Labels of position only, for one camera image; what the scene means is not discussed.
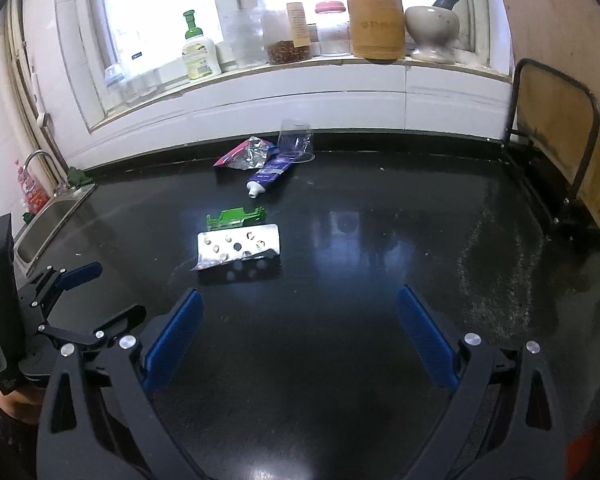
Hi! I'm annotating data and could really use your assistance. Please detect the steel sink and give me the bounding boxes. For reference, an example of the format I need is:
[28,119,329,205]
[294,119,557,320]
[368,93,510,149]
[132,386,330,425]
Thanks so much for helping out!
[11,182,99,275]

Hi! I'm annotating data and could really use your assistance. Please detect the chrome faucet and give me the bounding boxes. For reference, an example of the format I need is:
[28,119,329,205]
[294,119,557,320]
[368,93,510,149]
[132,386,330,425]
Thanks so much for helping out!
[22,149,69,197]

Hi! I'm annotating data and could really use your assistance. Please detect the clear empty jar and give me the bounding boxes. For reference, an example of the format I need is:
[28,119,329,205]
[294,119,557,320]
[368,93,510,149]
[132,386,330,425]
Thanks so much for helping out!
[222,8,267,69]

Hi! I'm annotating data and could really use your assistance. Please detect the red lid jar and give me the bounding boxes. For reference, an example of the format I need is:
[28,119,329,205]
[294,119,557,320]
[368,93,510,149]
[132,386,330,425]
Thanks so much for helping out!
[314,1,352,57]

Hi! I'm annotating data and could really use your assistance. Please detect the red labelled bottle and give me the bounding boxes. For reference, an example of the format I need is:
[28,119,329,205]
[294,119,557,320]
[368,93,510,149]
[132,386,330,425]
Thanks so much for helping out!
[13,159,50,216]

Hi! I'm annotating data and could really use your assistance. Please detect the clear plastic cup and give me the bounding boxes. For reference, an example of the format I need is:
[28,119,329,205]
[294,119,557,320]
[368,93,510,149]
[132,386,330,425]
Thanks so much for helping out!
[277,118,316,164]

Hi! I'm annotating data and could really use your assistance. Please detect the dish soap bottle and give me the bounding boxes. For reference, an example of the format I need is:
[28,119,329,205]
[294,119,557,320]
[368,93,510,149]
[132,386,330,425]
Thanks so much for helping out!
[181,9,222,84]

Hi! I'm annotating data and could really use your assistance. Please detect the person's left forearm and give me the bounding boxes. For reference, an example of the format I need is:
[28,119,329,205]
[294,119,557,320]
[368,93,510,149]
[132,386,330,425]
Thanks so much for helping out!
[0,377,40,467]

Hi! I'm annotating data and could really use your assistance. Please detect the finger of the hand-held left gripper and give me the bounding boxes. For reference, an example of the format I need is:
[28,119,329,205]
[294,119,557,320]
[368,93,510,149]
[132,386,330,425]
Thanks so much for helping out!
[36,304,147,357]
[17,261,104,322]

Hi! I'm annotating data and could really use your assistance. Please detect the purple toothpaste tube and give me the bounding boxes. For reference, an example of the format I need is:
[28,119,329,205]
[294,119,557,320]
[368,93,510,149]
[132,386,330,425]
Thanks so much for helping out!
[246,152,302,200]

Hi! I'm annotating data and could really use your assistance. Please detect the green plastic piece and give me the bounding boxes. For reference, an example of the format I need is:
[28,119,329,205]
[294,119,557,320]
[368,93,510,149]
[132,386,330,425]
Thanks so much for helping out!
[205,205,267,232]

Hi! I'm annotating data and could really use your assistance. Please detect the white wall hook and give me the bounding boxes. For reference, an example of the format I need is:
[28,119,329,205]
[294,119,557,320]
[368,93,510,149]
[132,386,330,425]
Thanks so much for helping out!
[31,74,52,128]

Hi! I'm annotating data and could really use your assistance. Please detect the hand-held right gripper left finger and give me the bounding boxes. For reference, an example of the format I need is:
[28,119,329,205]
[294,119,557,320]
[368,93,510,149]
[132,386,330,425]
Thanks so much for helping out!
[36,287,206,480]

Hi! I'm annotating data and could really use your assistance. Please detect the person's left hand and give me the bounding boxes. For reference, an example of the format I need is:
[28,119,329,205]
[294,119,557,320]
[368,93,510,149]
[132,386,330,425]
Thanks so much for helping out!
[0,383,46,427]

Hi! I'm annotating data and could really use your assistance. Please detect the stone mortar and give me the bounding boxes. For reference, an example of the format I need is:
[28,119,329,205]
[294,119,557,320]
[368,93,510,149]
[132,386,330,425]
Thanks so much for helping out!
[404,5,462,64]

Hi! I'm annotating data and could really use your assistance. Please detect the foil snack wrapper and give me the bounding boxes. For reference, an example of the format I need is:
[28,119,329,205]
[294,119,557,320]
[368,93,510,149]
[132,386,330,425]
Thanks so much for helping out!
[213,136,277,172]

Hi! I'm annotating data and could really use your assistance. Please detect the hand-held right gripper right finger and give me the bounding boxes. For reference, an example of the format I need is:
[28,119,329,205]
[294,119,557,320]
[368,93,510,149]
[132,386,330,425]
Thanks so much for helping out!
[396,284,567,480]

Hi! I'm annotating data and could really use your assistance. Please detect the jar with red spices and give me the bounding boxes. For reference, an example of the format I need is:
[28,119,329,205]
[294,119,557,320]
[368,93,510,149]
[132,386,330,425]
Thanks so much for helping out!
[259,2,314,65]

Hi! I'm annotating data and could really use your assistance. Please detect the silver pill blister pack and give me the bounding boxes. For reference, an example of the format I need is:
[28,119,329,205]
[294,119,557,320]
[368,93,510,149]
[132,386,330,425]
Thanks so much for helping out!
[189,223,283,272]

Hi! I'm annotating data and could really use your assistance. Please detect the clear plastic bottles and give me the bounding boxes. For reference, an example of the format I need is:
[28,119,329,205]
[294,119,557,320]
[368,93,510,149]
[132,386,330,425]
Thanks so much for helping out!
[104,54,158,98]

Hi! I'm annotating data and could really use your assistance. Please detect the wooden utensil holder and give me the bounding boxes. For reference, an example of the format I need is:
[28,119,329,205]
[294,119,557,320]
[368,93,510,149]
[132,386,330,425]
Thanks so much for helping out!
[346,0,406,60]

